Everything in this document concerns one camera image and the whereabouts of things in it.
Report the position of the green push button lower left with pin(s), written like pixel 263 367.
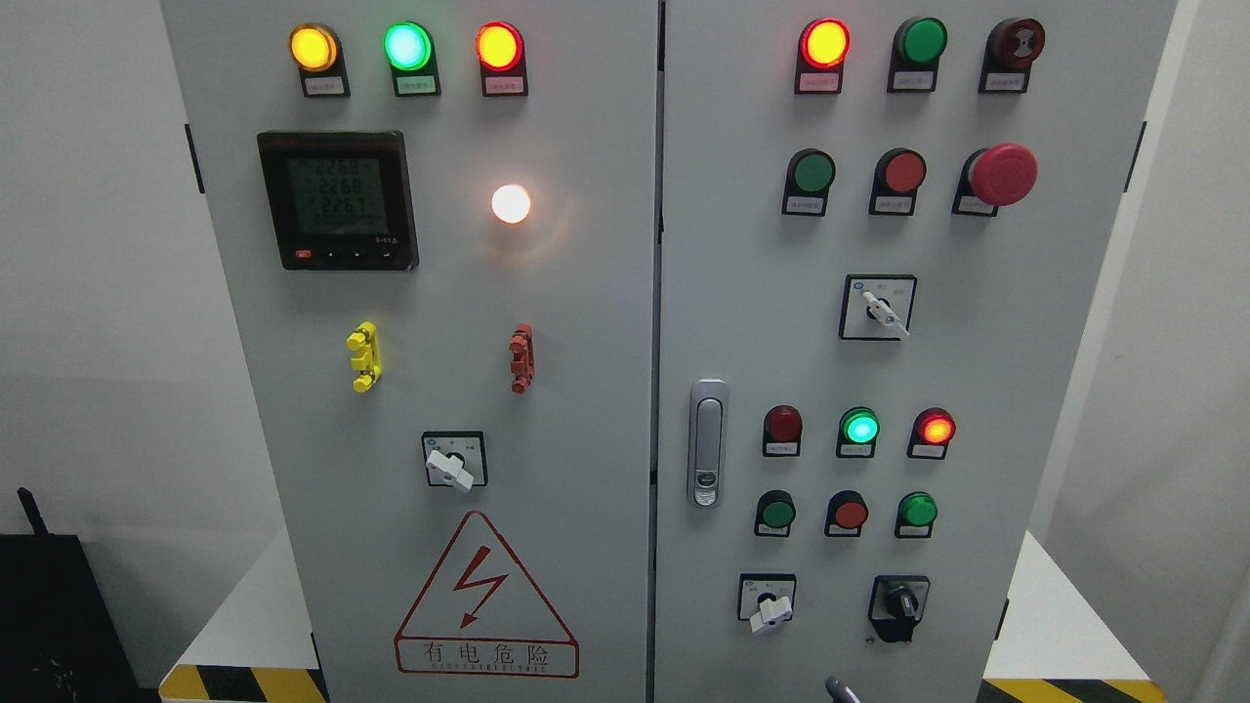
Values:
pixel 775 514

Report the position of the green push button upper row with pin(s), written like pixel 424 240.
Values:
pixel 809 176

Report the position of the red push button lower middle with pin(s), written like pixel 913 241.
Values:
pixel 846 514

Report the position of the red push button upper row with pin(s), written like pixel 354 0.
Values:
pixel 897 178

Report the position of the green push button lower right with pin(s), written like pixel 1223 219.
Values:
pixel 915 516

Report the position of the red emergency stop mushroom button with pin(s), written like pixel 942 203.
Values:
pixel 1000 175

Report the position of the grey electrical control cabinet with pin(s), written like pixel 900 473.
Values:
pixel 654 142

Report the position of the red terminal block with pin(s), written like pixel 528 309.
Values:
pixel 522 366

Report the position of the red indicator light lower left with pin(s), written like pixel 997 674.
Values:
pixel 782 429

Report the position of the red indicator light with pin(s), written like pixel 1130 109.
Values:
pixel 931 434
pixel 782 429
pixel 820 57

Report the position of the white glowing indicator light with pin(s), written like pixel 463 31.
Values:
pixel 511 203

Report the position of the green indicator light lower middle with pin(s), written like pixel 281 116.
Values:
pixel 858 432

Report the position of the green indicator light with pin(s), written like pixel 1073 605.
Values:
pixel 413 62
pixel 858 432
pixel 917 48

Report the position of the yellow terminal block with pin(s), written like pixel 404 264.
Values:
pixel 365 360

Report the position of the red electrical hazard warning sticker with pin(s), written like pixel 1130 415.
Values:
pixel 481 613

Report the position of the red indicator light lower right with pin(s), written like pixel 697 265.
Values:
pixel 931 434

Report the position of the black digital power meter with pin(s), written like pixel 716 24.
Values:
pixel 340 200

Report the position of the red-orange indicator light left door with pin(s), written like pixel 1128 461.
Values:
pixel 501 52

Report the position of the red indicator light top right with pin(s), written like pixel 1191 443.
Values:
pixel 820 57

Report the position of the green indicator light top left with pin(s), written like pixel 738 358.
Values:
pixel 413 62

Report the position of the green indicator light top right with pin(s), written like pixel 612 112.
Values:
pixel 917 48

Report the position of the yellow indicator light top left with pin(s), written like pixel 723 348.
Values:
pixel 316 50

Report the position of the white platform with hazard stripes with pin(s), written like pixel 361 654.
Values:
pixel 1052 647

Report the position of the dark red buzzer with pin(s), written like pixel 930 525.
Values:
pixel 1011 48

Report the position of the black box with antenna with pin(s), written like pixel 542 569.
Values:
pixel 58 643

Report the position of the silver door lock handle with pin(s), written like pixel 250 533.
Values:
pixel 708 402

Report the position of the white selector switch left door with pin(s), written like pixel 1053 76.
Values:
pixel 456 459

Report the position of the white selector switch door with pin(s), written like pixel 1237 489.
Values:
pixel 456 459
pixel 765 599

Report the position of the white selector switch upper right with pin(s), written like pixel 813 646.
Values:
pixel 877 306

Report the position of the white selector switch lower right door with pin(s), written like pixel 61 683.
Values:
pixel 765 599

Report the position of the black knob selector switch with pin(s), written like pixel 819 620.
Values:
pixel 896 606

